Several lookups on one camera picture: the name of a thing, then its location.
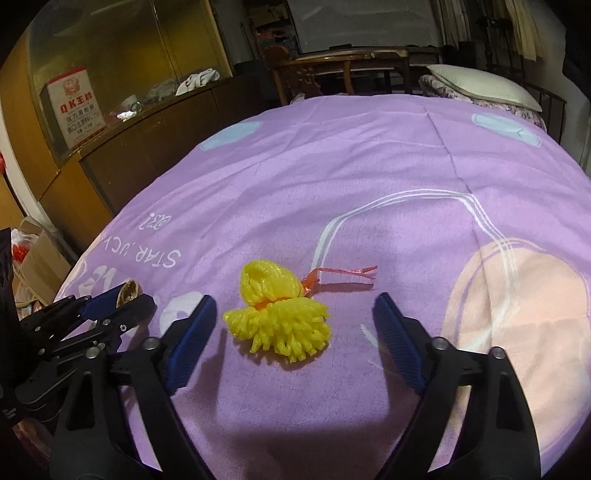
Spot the brown walnut shell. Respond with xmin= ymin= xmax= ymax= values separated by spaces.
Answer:
xmin=116 ymin=280 xmax=142 ymax=308

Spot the brown cardboard box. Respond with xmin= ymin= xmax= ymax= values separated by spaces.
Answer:
xmin=11 ymin=217 xmax=71 ymax=305

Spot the purple patterned bed blanket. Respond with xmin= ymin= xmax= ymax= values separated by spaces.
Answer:
xmin=60 ymin=95 xmax=590 ymax=479

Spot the red white boxed carton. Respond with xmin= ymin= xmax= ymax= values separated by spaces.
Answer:
xmin=42 ymin=67 xmax=107 ymax=150

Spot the wooden glass-door cabinet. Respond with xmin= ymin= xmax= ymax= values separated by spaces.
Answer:
xmin=1 ymin=1 xmax=273 ymax=250

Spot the white crumpled cloth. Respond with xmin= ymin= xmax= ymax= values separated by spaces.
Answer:
xmin=175 ymin=68 xmax=221 ymax=96

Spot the wooden desk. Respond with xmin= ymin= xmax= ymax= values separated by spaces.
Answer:
xmin=270 ymin=47 xmax=413 ymax=105

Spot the white projection screen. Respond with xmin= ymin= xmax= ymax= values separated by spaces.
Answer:
xmin=288 ymin=0 xmax=441 ymax=53

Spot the white pillow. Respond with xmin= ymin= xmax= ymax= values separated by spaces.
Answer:
xmin=428 ymin=64 xmax=542 ymax=113

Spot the floral folded quilt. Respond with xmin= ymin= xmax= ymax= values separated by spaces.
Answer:
xmin=419 ymin=75 xmax=547 ymax=131

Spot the beige hanging garment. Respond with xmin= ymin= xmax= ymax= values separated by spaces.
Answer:
xmin=504 ymin=0 xmax=545 ymax=62

